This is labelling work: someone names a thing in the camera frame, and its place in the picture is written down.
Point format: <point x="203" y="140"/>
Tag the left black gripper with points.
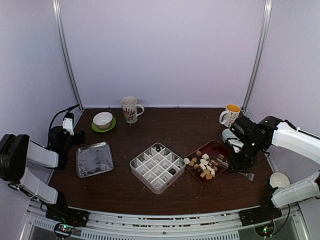
<point x="78" y="140"/>

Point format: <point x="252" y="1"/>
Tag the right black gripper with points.
<point x="238" y="165"/>

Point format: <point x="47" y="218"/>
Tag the metal tongs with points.
<point x="249" y="175"/>

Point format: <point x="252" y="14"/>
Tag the bunny print tin lid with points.
<point x="94" y="159"/>

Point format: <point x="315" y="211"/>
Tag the white divided tin box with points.
<point x="152" y="167"/>

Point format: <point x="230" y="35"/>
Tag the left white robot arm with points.
<point x="19" y="154"/>

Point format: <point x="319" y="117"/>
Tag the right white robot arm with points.
<point x="273" y="131"/>

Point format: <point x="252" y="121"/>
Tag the red chocolate tray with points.
<point x="200" y="164"/>

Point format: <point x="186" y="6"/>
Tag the white bowl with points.
<point x="102" y="118"/>

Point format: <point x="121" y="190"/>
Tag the light blue bowl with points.
<point x="228" y="135"/>

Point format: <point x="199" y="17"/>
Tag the green saucer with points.
<point x="104" y="128"/>

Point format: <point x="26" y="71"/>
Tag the white bowl off table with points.
<point x="278" y="180"/>

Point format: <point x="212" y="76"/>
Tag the yellow interior mug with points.
<point x="229" y="115"/>

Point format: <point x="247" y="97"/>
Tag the tall coral print mug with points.
<point x="131" y="109"/>

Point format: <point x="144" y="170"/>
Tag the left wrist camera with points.
<point x="68" y="122"/>

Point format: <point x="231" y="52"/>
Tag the front metal rail base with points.
<point x="207" y="226"/>

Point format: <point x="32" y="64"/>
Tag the right aluminium frame post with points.
<point x="264" y="30"/>

